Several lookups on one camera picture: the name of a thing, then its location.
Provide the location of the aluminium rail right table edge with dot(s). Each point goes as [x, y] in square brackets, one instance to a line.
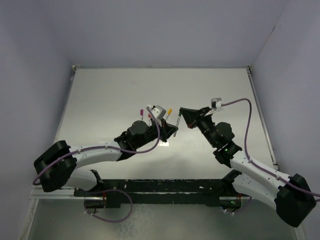
[269, 144]

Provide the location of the green marker pen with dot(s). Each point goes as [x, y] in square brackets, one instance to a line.
[177, 126]

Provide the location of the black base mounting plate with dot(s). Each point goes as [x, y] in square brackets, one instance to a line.
[112, 193]

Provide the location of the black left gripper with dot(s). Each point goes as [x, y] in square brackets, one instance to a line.
[167, 129]

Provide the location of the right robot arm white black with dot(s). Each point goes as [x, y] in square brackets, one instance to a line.
[289, 196]

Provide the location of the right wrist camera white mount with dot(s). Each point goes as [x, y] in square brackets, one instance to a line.
[216, 104]

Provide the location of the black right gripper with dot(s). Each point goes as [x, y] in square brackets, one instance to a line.
[195, 117]

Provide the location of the aluminium rail front edge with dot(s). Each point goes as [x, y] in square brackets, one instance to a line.
[60, 194]

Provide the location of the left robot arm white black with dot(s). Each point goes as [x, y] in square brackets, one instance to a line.
[61, 165]

